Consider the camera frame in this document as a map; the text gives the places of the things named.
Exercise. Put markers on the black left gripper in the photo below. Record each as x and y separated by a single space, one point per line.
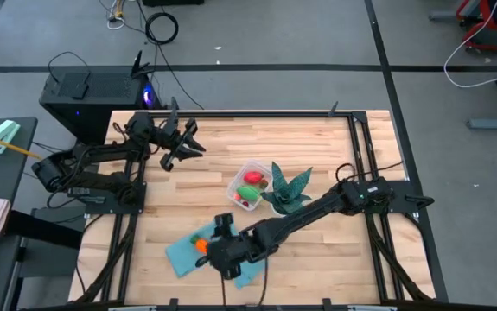
174 147

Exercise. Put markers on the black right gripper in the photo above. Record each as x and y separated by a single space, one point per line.
231 252

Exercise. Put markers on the orange toy carrot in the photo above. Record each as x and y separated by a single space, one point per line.
201 246

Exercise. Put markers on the pink toy peach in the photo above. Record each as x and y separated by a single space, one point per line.
237 196

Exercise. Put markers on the red toy fruit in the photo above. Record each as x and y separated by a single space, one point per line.
252 177

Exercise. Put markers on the red toy cherry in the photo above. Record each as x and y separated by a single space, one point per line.
245 203

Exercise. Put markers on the green toy vegetable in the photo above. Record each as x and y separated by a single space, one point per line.
248 192

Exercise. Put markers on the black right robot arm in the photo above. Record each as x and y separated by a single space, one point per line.
308 209

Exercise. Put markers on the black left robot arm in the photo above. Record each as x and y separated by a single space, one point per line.
101 151

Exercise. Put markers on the clear plastic tupperware container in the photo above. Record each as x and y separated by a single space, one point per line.
237 177

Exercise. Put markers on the teal folded cloth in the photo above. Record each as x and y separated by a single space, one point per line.
183 259

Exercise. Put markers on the white plant pot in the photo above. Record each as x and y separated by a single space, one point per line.
275 210

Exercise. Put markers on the black computer tower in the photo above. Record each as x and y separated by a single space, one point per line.
97 103

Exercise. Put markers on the green snake plant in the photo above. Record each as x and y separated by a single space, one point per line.
284 192

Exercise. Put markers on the yellow stick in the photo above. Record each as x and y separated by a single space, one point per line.
6 144

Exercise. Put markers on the mint green stapler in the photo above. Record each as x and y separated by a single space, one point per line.
1 136

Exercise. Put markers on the grey stand foot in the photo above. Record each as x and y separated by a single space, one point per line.
494 124

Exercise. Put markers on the red and black cart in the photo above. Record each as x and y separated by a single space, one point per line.
490 39

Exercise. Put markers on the black fin-shaped bracket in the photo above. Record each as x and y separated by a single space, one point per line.
174 110
333 111

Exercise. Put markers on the black metal table frame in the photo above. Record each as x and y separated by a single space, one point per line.
252 114

